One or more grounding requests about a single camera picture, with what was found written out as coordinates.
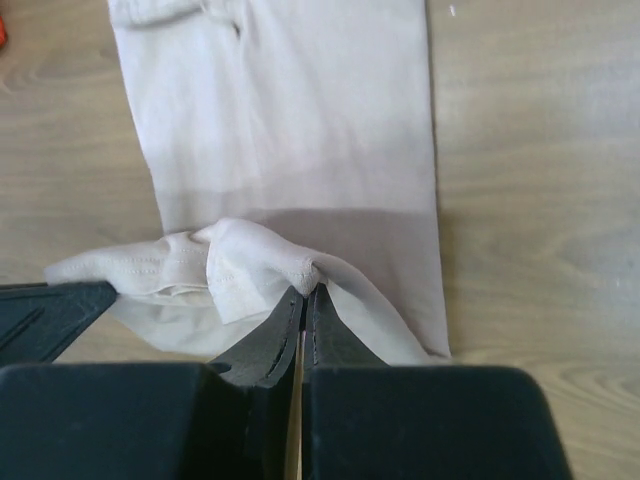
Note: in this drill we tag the beige t-shirt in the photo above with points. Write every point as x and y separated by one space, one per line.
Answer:
290 146

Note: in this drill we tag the orange folded t-shirt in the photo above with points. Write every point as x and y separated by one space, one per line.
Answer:
3 34

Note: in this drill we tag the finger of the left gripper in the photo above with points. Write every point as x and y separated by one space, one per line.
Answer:
39 321

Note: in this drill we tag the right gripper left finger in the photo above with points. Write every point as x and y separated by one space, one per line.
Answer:
241 401

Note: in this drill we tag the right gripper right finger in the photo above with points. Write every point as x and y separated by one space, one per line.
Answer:
327 342

